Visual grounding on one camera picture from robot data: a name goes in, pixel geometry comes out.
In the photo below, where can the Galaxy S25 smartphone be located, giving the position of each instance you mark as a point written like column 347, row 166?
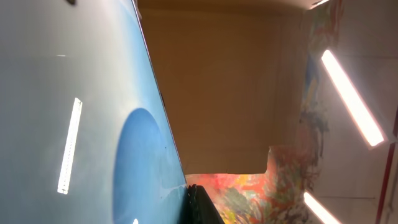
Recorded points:
column 84, row 133

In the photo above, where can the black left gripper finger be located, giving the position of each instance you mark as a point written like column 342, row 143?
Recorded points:
column 202, row 209

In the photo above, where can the red pipe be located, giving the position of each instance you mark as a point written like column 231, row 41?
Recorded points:
column 387, row 172

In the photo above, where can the ceiling light strip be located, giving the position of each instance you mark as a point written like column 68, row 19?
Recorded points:
column 318, row 209
column 355, row 105

